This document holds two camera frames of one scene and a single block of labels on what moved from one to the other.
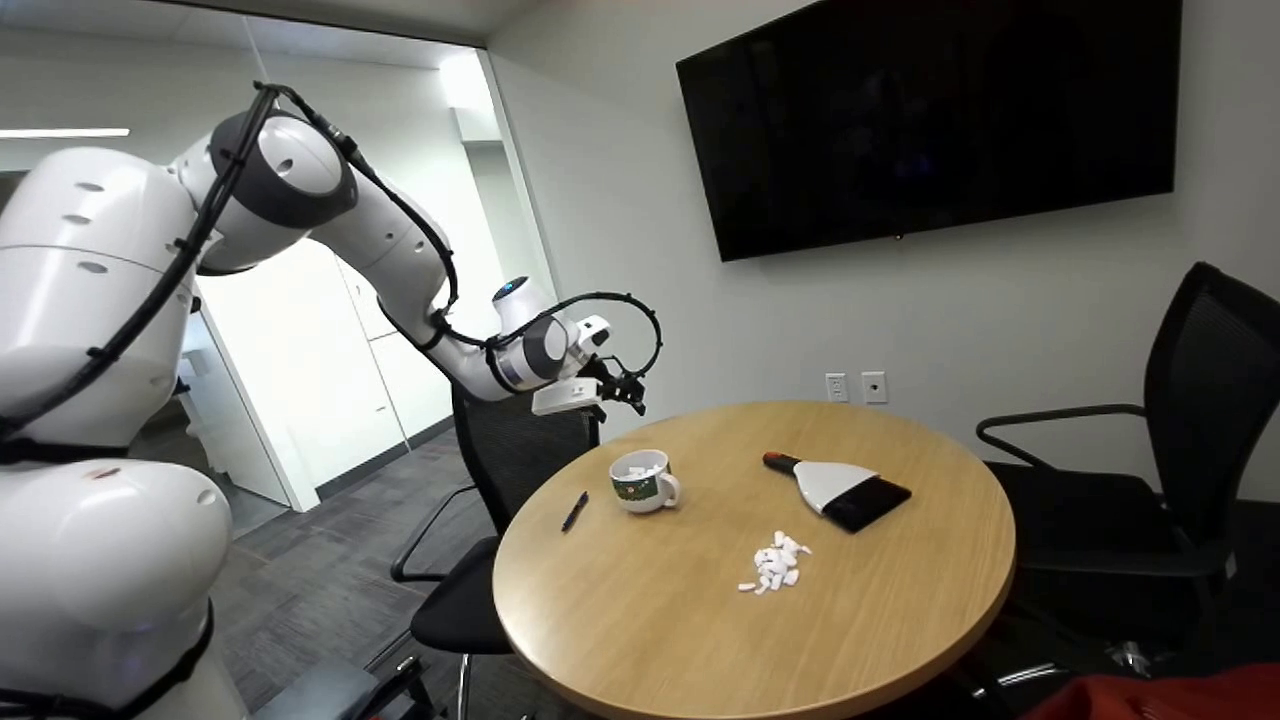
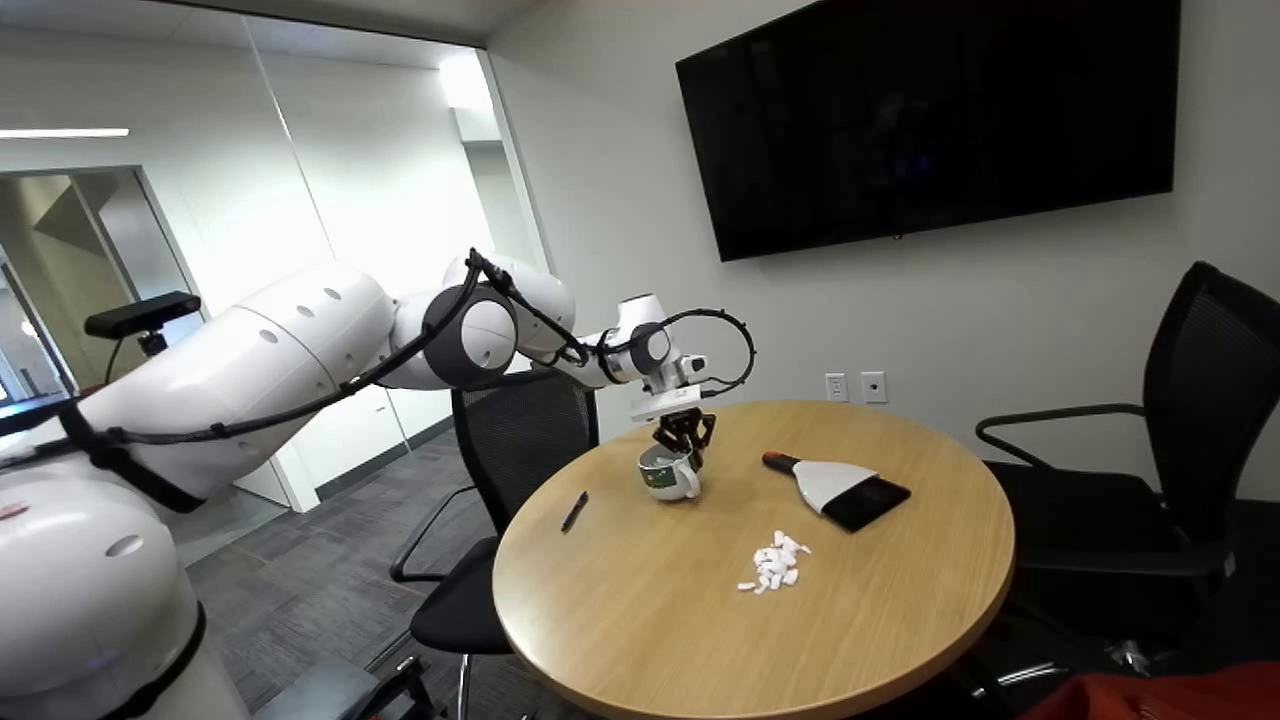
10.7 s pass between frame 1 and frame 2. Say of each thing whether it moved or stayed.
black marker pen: stayed
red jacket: stayed
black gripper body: moved
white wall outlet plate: stayed
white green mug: moved
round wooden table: stayed
